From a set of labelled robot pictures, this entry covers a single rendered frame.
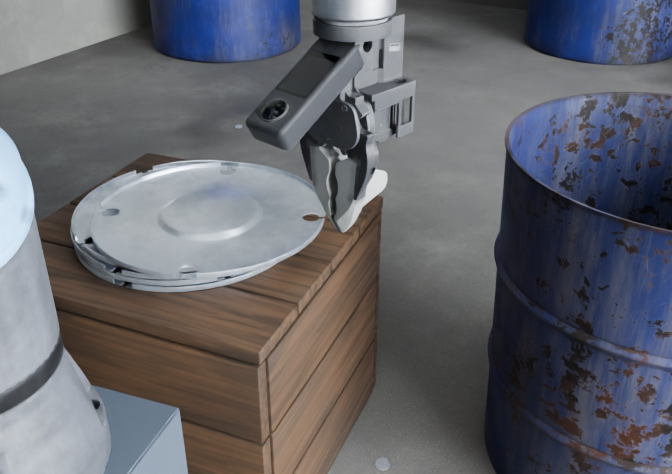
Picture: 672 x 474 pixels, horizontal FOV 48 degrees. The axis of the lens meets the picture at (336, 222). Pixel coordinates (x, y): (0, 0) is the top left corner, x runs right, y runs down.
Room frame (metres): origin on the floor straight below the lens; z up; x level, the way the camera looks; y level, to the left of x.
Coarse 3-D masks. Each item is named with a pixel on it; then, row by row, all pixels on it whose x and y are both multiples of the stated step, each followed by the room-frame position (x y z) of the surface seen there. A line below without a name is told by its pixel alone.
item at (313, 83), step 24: (312, 48) 0.66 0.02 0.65; (336, 48) 0.65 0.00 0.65; (288, 72) 0.64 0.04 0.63; (312, 72) 0.63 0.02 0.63; (336, 72) 0.63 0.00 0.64; (288, 96) 0.61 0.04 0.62; (312, 96) 0.61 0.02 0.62; (336, 96) 0.63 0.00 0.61; (264, 120) 0.60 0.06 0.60; (288, 120) 0.59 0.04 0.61; (312, 120) 0.60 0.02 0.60; (288, 144) 0.58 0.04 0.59
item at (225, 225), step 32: (128, 192) 0.89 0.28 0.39; (160, 192) 0.89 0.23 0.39; (192, 192) 0.89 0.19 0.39; (224, 192) 0.88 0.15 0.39; (256, 192) 0.89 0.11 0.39; (288, 192) 0.89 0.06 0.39; (96, 224) 0.80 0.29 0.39; (128, 224) 0.80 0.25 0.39; (160, 224) 0.80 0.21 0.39; (192, 224) 0.79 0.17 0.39; (224, 224) 0.79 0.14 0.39; (256, 224) 0.80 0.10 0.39; (288, 224) 0.80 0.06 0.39; (320, 224) 0.79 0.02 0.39; (128, 256) 0.73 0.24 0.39; (160, 256) 0.73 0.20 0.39; (192, 256) 0.73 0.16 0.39; (224, 256) 0.73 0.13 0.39; (256, 256) 0.73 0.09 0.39; (288, 256) 0.73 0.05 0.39
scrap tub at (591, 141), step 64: (512, 128) 0.89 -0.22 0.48; (576, 128) 1.00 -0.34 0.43; (640, 128) 1.01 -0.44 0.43; (512, 192) 0.79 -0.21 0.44; (576, 192) 1.00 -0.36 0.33; (640, 192) 1.01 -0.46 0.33; (512, 256) 0.77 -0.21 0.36; (576, 256) 0.68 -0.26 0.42; (640, 256) 0.64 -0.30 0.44; (512, 320) 0.76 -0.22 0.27; (576, 320) 0.67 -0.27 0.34; (640, 320) 0.63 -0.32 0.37; (512, 384) 0.74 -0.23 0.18; (576, 384) 0.67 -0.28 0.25; (640, 384) 0.63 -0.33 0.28; (512, 448) 0.73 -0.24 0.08; (576, 448) 0.65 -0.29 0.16; (640, 448) 0.63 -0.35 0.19
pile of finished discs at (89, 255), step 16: (208, 160) 1.00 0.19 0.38; (128, 176) 0.95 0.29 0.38; (96, 192) 0.90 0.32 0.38; (80, 208) 0.86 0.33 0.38; (96, 208) 0.86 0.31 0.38; (80, 224) 0.82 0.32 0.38; (80, 240) 0.78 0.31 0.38; (80, 256) 0.76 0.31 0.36; (96, 256) 0.74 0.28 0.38; (96, 272) 0.74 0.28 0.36; (112, 272) 0.73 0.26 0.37; (128, 272) 0.71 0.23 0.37; (192, 272) 0.72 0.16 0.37; (256, 272) 0.74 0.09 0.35; (144, 288) 0.71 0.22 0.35; (160, 288) 0.71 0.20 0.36; (176, 288) 0.71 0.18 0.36; (192, 288) 0.71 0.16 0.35; (208, 288) 0.72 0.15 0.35
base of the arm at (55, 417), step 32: (64, 352) 0.38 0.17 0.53; (32, 384) 0.34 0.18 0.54; (64, 384) 0.36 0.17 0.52; (0, 416) 0.32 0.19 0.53; (32, 416) 0.33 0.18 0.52; (64, 416) 0.35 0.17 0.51; (96, 416) 0.37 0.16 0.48; (0, 448) 0.31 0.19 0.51; (32, 448) 0.32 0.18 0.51; (64, 448) 0.33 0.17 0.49; (96, 448) 0.35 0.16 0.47
